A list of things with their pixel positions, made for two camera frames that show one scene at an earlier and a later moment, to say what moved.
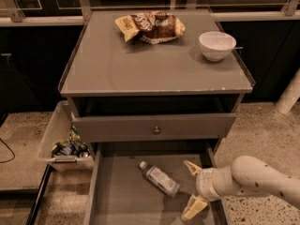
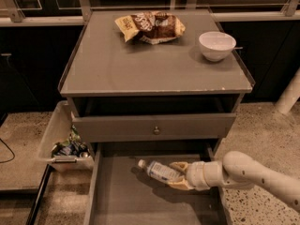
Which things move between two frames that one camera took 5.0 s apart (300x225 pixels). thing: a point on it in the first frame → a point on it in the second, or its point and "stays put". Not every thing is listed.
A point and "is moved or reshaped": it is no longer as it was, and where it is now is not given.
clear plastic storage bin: [61, 145] stays put
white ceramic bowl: [217, 45] stays put
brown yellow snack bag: [151, 27] stays put
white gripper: [203, 184] → [196, 174]
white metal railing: [292, 12] stays put
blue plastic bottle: [160, 179] is moved or reshaped
